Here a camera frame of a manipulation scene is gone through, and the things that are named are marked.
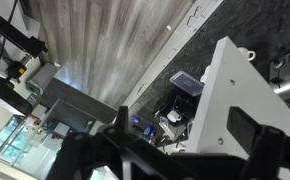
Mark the small blue packet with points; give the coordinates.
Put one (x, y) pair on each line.
(135, 119)
(148, 132)

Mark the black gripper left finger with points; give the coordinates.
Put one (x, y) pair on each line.
(72, 150)

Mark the grey floor box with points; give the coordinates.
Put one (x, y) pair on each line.
(43, 79)

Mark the white ceramic mug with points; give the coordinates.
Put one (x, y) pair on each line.
(205, 75)
(246, 53)

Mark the small white floor scrap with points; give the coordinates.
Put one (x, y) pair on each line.
(168, 28)

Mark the clear plastic lidded container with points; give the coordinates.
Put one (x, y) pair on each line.
(186, 83)

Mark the white lower cabinet row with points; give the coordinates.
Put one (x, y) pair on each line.
(171, 50)

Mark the black boxy countertop stand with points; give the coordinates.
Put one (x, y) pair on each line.
(185, 105)

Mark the white cabinet door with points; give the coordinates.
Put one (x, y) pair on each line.
(238, 96)

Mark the grey cabinet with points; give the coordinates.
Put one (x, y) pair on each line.
(75, 100)

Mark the stainless steel coffee machine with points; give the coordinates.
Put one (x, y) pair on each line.
(286, 66)

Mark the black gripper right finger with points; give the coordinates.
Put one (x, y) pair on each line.
(271, 153)

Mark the black robot stand frame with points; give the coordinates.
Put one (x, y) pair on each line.
(15, 33)

